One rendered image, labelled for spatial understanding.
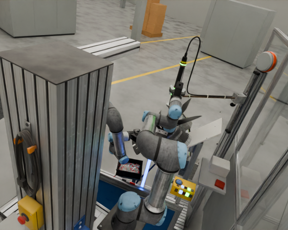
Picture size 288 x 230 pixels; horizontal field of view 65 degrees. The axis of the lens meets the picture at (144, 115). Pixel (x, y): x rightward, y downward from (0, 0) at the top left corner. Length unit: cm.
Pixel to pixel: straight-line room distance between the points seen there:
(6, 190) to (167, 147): 231
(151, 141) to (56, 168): 43
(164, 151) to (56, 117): 53
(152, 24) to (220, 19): 263
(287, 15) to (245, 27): 513
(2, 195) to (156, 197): 209
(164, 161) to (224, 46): 818
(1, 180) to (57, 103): 255
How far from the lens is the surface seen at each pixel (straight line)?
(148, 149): 102
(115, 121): 147
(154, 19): 983
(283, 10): 1376
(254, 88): 210
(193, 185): 177
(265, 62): 205
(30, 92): 71
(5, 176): 318
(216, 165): 220
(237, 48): 890
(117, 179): 192
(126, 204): 129
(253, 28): 873
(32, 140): 80
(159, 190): 118
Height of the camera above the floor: 231
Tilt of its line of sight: 32 degrees down
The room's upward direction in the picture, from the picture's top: 13 degrees clockwise
